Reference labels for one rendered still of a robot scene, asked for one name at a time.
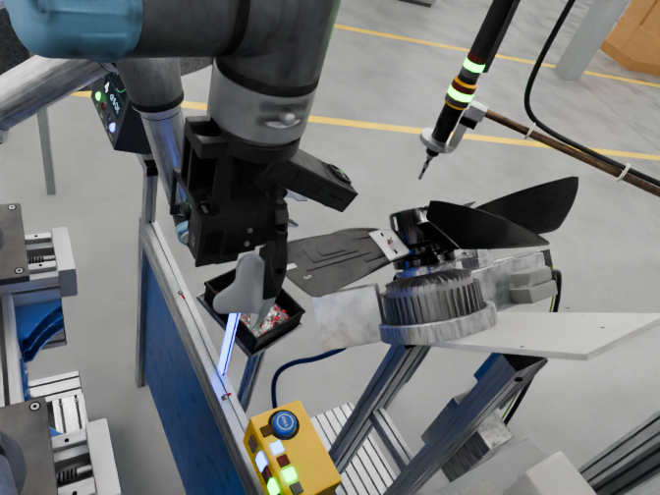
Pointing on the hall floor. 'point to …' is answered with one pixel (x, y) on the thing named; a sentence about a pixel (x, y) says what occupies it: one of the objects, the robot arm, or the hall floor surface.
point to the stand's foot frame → (359, 475)
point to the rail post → (140, 315)
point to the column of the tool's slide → (626, 461)
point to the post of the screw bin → (249, 380)
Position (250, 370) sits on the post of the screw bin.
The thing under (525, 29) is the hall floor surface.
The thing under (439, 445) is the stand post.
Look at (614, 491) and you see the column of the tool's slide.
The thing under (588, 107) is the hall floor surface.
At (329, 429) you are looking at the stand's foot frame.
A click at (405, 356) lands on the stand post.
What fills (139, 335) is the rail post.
